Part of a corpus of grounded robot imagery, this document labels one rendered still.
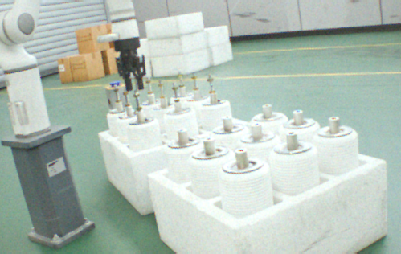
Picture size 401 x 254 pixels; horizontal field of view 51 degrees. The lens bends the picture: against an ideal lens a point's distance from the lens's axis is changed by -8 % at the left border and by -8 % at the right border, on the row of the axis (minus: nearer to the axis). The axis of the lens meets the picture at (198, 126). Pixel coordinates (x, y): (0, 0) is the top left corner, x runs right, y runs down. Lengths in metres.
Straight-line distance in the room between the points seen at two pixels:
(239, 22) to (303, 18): 1.07
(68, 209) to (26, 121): 0.26
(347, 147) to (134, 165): 0.60
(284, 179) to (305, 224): 0.10
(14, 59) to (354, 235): 0.90
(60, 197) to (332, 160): 0.70
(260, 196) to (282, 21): 6.04
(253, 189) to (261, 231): 0.08
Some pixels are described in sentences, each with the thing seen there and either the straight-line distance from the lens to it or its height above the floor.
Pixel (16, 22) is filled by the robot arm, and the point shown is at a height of 0.59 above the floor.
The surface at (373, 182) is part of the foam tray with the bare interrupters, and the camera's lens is 0.96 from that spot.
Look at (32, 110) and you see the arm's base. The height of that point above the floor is 0.37.
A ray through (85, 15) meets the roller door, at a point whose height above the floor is 0.84.
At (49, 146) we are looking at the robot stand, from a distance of 1.18.
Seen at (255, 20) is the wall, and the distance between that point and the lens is 6.96.
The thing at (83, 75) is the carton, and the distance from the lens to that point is 5.18.
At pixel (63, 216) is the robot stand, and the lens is 1.23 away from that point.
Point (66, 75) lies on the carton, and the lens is 5.48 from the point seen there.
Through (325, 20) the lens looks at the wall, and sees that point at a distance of 6.51.
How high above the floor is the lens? 0.53
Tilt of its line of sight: 14 degrees down
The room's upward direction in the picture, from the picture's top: 9 degrees counter-clockwise
